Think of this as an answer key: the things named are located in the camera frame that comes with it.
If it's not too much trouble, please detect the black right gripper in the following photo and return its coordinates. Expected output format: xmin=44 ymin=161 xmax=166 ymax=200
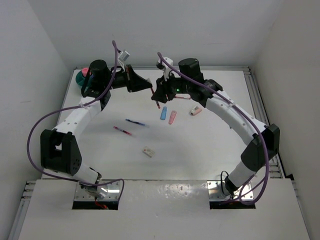
xmin=151 ymin=69 xmax=191 ymax=103

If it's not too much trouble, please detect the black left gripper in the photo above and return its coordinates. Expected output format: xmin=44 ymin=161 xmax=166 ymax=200
xmin=102 ymin=64 xmax=151 ymax=93

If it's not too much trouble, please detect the red pen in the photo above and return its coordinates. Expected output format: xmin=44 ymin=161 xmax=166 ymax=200
xmin=113 ymin=126 xmax=136 ymax=138
xmin=146 ymin=78 xmax=161 ymax=109
xmin=174 ymin=96 xmax=191 ymax=100

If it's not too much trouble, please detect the red pen top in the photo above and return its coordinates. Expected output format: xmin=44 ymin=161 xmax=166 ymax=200
xmin=174 ymin=96 xmax=191 ymax=100

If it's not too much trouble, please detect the blue pen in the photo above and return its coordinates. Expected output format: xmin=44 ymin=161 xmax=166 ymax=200
xmin=125 ymin=118 xmax=149 ymax=128

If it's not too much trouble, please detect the pink capped clear tube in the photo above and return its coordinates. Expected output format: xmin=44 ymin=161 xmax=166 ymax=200
xmin=81 ymin=67 xmax=89 ymax=77

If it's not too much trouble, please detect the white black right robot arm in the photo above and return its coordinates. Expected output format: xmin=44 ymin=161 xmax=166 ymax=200
xmin=151 ymin=57 xmax=280 ymax=195

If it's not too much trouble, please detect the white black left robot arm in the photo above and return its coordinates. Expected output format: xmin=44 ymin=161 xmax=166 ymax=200
xmin=40 ymin=59 xmax=152 ymax=186

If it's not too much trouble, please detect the blue correction tape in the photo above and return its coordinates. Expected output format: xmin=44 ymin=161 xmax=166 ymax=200
xmin=160 ymin=106 xmax=167 ymax=121

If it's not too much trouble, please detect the pink correction tape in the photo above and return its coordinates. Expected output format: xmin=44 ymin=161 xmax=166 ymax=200
xmin=168 ymin=110 xmax=177 ymax=125

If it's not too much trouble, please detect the teal round desk organizer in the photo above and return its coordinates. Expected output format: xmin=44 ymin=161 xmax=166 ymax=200
xmin=75 ymin=69 xmax=86 ymax=87

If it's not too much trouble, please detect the white eraser with sleeve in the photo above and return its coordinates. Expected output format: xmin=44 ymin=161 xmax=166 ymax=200
xmin=142 ymin=147 xmax=155 ymax=158

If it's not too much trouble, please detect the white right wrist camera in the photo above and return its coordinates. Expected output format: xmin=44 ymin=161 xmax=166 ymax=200
xmin=156 ymin=57 xmax=174 ymax=80

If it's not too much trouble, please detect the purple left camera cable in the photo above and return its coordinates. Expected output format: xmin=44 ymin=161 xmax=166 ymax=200
xmin=26 ymin=40 xmax=125 ymax=198

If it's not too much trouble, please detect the black base cable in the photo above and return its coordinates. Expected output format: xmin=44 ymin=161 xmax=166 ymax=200
xmin=219 ymin=170 xmax=230 ymax=193

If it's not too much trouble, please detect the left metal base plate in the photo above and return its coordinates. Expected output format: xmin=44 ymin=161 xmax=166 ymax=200
xmin=74 ymin=181 xmax=122 ymax=202

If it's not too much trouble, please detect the metal base plate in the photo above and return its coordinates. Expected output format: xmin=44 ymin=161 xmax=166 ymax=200
xmin=207 ymin=180 xmax=255 ymax=202
xmin=74 ymin=181 xmax=122 ymax=202

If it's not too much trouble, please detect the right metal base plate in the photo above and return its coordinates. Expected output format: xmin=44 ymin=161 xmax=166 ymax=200
xmin=207 ymin=180 xmax=255 ymax=202

